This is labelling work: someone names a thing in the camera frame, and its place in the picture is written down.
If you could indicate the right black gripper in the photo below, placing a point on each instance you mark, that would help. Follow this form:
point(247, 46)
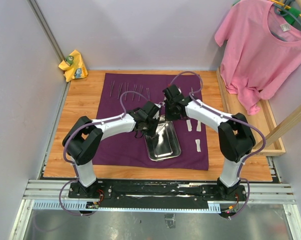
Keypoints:
point(169, 117)

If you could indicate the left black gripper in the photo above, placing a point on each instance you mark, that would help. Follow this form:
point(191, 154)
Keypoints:
point(151, 132)

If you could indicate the steel instrument tray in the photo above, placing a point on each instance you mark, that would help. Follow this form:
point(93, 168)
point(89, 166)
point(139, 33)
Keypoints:
point(165, 144)

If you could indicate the purple surgical wrap cloth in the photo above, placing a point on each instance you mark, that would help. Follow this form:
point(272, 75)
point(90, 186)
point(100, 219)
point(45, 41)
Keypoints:
point(127, 150)

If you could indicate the white gauze pad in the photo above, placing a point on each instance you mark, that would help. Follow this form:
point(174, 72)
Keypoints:
point(198, 145)
point(199, 126)
point(189, 125)

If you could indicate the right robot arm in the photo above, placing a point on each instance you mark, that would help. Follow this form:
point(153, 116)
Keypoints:
point(236, 139)

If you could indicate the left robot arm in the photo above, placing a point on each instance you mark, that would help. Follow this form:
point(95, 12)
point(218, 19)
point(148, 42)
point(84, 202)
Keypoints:
point(81, 143)

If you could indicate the yellow paper bag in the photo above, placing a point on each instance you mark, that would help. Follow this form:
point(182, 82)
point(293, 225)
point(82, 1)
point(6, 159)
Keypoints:
point(73, 66)

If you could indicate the wooden tray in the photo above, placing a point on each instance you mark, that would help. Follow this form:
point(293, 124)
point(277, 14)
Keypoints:
point(264, 120)

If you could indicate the pink t-shirt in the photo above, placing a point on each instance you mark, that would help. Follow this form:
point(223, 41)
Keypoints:
point(261, 51)

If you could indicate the wooden beam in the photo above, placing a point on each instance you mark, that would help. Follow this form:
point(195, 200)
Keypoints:
point(287, 124)

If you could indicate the grey clothes hanger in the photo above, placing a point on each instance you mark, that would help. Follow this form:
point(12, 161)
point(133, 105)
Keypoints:
point(288, 20)

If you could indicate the yellow hoop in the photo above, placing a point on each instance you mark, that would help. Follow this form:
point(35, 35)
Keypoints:
point(300, 15)

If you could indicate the green hanger clip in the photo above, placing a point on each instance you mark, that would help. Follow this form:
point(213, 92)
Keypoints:
point(293, 13)

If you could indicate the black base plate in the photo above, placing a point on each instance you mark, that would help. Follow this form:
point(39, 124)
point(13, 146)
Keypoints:
point(156, 194)

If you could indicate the aluminium rail frame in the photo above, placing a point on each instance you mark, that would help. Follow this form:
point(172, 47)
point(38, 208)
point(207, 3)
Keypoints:
point(53, 195)

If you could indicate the aluminium corner post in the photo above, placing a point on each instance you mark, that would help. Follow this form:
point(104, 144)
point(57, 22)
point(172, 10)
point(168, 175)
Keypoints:
point(46, 28)

